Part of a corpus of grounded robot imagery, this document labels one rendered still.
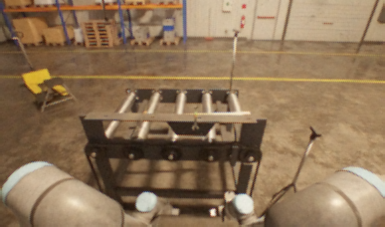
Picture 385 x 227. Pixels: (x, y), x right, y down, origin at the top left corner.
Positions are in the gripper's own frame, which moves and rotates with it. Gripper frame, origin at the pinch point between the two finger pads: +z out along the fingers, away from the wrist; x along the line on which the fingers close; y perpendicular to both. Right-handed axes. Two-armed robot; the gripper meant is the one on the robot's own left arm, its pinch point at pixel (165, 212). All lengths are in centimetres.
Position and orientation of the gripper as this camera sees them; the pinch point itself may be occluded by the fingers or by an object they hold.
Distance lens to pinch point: 131.5
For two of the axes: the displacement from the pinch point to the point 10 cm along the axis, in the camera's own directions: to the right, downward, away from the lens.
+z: 1.8, 5.9, 7.8
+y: 1.2, -8.0, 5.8
